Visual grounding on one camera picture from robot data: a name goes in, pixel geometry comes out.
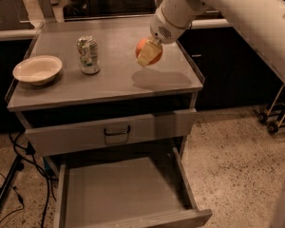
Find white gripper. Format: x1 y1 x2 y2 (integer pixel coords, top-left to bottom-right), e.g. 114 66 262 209
136 0 213 68

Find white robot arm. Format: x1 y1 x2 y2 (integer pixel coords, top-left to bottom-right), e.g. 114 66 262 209
138 0 285 85

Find closed upper drawer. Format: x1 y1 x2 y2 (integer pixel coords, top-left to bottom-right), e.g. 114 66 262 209
26 108 196 156

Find grey metal drawer cabinet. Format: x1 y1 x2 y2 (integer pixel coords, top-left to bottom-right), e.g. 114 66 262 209
5 15 213 228

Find open middle drawer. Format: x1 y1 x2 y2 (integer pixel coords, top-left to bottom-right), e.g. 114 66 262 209
53 145 212 228

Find crushed green soda can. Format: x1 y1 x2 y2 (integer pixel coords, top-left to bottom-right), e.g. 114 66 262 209
76 35 100 75

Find white bowl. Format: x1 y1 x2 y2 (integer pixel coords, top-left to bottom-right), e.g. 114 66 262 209
12 55 63 86

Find black stand leg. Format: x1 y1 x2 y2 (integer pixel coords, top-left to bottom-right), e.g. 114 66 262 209
0 156 23 209

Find wheeled cart frame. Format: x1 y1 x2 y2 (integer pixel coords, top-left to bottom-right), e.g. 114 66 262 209
254 85 285 134

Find black floor cables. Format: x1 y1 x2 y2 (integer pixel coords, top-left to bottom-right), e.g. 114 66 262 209
0 131 59 228

